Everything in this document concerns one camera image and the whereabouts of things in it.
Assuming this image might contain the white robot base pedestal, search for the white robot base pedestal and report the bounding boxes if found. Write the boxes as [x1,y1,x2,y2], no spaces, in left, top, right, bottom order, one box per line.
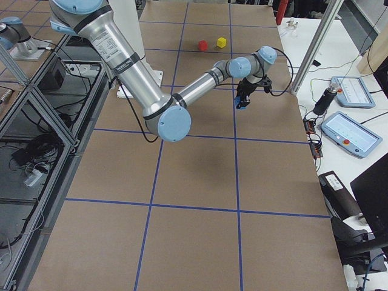
[109,0,163,86]

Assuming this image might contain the black cylinder device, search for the black cylinder device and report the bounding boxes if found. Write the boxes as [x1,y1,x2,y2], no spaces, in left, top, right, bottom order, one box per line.
[313,84,338,116]

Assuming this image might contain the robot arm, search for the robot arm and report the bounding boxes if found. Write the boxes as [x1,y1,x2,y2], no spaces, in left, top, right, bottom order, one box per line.
[49,1,277,142]

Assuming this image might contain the aluminium frame post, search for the aluminium frame post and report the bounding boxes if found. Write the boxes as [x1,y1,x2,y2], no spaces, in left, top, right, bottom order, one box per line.
[290,0,344,95]

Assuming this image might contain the blue tape grid lines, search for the blue tape grid lines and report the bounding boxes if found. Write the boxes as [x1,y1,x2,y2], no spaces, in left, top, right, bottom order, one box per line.
[0,2,330,291]

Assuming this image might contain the aluminium frame rack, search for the aluminium frame rack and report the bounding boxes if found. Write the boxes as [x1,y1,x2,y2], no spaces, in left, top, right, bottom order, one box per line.
[1,36,107,290]

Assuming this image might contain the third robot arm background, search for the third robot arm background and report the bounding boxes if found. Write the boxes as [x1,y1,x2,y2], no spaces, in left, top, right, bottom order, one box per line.
[1,16,31,50]

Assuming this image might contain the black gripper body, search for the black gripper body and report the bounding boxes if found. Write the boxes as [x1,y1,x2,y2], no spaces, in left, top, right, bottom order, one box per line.
[236,75,272,99]

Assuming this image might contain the near teach pendant tablet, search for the near teach pendant tablet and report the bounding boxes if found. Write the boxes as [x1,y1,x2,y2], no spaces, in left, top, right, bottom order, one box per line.
[321,111,383,158]

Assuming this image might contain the blue cube block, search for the blue cube block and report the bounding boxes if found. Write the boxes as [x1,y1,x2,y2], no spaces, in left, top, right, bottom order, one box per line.
[240,96,247,110]

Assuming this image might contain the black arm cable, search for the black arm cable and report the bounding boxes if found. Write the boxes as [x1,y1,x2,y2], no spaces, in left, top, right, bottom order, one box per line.
[116,47,294,143]

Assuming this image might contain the black monitor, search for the black monitor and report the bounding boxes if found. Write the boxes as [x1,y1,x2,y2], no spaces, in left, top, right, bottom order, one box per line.
[350,154,387,236]

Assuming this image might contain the yellow cube block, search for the yellow cube block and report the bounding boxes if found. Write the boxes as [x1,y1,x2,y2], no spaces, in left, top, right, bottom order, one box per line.
[216,37,227,49]

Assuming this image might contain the orange circuit board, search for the orange circuit board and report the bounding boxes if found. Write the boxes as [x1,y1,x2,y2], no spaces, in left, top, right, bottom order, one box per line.
[303,118,323,159]

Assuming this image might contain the teach pendant tablet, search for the teach pendant tablet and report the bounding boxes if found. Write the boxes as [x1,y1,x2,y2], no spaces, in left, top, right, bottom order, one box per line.
[331,76,376,109]
[321,111,383,158]

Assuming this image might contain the far teach pendant tablet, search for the far teach pendant tablet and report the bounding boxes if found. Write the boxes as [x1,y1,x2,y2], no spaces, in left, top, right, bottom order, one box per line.
[331,76,376,109]

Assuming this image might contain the black box device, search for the black box device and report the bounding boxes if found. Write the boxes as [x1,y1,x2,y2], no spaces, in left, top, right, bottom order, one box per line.
[318,171,361,220]

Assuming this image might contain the red cube block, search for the red cube block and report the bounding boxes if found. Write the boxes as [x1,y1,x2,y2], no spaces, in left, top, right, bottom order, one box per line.
[198,40,208,52]

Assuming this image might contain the red fire extinguisher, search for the red fire extinguisher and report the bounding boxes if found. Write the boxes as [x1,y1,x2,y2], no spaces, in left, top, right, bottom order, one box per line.
[275,0,289,25]

